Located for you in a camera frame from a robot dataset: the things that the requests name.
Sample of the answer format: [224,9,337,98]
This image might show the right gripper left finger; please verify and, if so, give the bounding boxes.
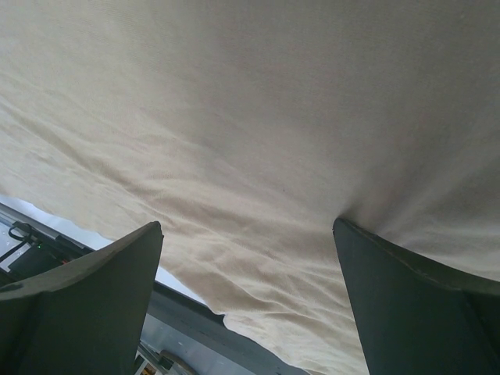
[1,222,163,374]

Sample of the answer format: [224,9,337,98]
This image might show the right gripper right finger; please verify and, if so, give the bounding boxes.
[333,218,499,374]

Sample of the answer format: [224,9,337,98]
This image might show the beige t shirt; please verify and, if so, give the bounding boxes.
[1,1,499,374]

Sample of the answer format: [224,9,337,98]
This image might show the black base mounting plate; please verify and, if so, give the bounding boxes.
[58,234,302,368]

